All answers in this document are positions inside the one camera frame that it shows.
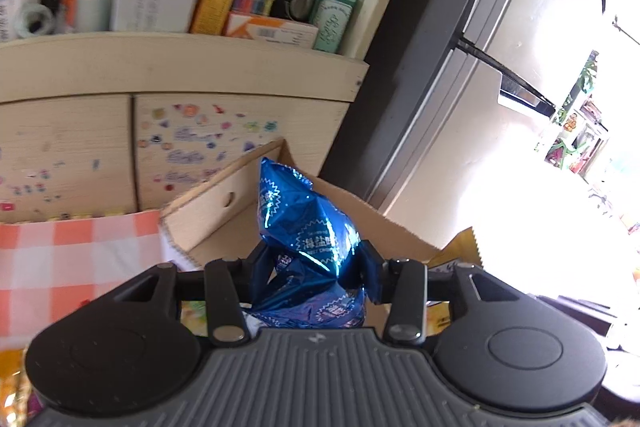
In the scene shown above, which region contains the wooden cabinet with stickers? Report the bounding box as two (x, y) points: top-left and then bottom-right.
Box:
(1, 0), (390, 223)

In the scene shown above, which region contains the yellow pastry snack packet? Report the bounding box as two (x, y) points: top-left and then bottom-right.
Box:
(425, 228), (482, 337)

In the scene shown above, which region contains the blue foil snack bag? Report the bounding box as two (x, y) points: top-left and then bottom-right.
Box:
(250, 158), (366, 329)

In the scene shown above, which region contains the flat orange white box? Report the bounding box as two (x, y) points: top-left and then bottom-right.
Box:
(222, 12), (318, 49)

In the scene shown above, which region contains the pink checkered tablecloth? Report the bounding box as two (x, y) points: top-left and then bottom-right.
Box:
(1, 210), (196, 350)

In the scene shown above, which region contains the large yellow snack bag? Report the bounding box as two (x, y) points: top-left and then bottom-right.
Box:
(0, 348), (37, 427)

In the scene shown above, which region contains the cardboard milk box tray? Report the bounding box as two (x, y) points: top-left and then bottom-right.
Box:
(160, 139), (438, 329)

